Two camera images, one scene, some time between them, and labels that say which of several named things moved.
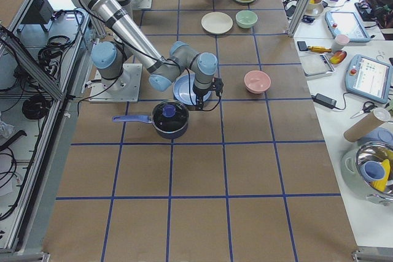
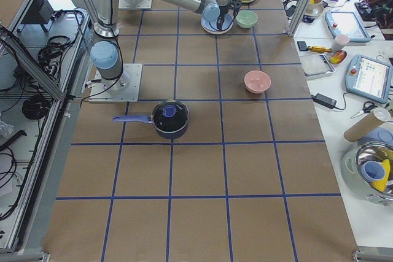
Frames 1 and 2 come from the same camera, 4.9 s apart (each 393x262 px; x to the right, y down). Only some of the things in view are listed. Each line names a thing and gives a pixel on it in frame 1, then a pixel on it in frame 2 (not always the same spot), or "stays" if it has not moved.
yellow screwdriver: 319,49 stays
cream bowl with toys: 315,6 stays
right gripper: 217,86 -> 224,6
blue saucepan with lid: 169,118 stays
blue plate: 183,89 -> 228,21
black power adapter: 325,100 stays
